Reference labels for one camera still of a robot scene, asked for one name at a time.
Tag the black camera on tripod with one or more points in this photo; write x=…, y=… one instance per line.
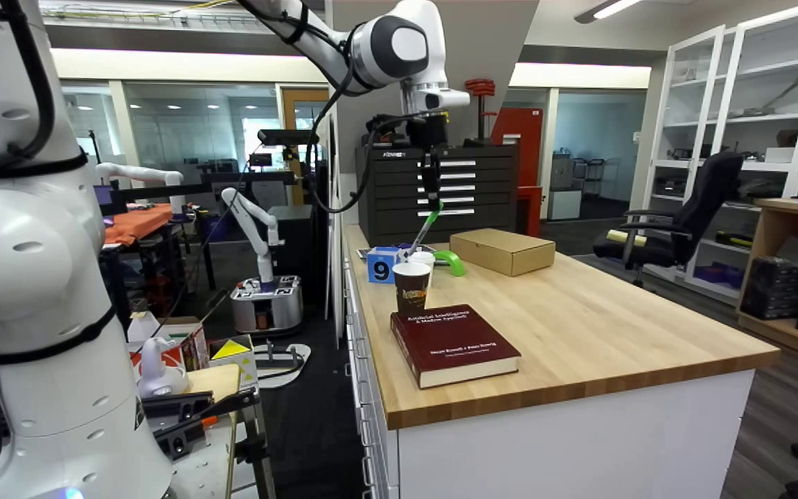
x=288, y=136

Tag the white and blue mobile robot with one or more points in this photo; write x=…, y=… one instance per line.
x=263, y=301

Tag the low wooden shelf unit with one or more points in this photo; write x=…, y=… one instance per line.
x=791, y=266

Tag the white table drawer base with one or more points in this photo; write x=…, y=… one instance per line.
x=582, y=444

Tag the brown paper coffee cup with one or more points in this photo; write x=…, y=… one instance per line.
x=410, y=287

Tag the dark red hardcover book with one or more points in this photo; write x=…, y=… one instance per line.
x=454, y=347

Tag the black bar clamp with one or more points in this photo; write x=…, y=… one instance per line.
x=195, y=417

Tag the black drawer cabinet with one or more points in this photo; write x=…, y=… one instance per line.
x=388, y=196

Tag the green pen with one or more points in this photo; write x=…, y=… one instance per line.
x=425, y=230

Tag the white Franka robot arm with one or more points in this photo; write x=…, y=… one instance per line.
x=29, y=279

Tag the white shelving unit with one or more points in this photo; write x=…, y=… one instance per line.
x=750, y=101

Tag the white lidded paper cup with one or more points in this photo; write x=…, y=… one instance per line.
x=425, y=257

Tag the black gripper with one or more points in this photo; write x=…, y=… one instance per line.
x=431, y=133

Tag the red metal cabinet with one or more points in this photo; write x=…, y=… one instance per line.
x=521, y=149

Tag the flat cardboard box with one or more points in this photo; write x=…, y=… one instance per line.
x=503, y=251

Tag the black mesh office chair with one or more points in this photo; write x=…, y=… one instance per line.
x=693, y=212

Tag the orange cloth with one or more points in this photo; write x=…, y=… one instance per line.
x=140, y=226

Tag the white spray bottle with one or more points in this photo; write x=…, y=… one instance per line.
x=152, y=361

